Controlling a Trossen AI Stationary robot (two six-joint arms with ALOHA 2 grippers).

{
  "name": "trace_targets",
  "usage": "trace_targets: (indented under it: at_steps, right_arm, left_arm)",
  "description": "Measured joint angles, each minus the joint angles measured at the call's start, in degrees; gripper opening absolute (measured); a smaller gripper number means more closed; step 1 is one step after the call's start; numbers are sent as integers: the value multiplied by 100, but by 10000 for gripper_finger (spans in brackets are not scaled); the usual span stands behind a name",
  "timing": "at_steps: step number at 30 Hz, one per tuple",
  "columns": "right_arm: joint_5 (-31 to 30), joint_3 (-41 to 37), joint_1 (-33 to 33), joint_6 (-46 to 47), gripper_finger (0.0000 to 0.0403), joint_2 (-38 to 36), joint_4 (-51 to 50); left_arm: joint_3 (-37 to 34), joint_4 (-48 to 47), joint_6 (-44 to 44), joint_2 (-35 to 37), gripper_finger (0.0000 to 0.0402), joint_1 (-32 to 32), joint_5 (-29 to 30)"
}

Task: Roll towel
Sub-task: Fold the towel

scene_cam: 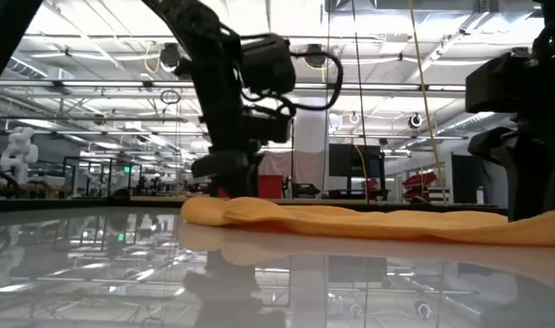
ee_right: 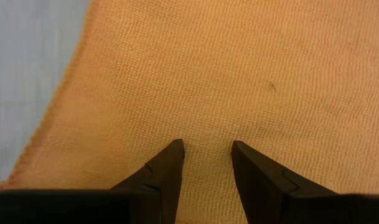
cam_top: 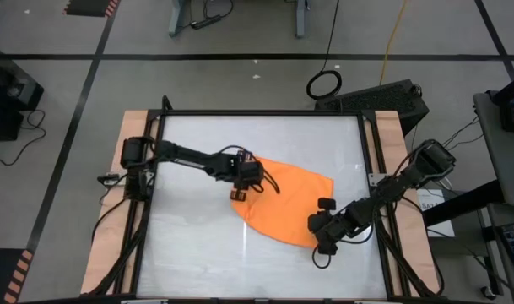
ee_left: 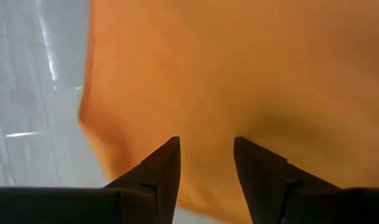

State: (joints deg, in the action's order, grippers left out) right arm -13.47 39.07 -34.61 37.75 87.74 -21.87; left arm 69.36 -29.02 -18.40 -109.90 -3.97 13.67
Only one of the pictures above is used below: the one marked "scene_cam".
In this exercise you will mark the orange towel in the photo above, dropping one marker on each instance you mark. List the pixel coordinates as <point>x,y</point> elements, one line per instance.
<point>350,223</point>

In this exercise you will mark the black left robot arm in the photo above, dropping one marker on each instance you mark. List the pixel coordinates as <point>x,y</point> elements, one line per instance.
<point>213,68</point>

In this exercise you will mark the black round ceiling fixture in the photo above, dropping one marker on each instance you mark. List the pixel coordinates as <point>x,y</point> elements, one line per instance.
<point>314,55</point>
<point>170,55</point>

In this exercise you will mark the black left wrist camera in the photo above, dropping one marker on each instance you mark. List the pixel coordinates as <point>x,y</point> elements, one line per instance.
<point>270,127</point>

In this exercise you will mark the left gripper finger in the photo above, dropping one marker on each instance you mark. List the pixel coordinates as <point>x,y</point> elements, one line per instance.
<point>233,175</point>

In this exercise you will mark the pink hanging cloth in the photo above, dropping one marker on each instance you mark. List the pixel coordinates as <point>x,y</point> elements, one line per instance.
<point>304,166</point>

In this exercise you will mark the white humanoid robot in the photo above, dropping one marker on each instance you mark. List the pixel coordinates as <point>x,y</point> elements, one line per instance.
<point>19,150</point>

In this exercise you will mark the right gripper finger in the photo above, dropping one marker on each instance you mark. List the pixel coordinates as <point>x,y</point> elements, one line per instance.
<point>532,200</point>

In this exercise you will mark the red bin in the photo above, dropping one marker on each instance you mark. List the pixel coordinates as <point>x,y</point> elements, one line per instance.
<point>271,187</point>

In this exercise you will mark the red rack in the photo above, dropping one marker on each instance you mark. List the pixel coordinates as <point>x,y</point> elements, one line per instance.
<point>418,180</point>

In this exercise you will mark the black screen on stand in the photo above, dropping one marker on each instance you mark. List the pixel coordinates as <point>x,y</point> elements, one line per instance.
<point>350,159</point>

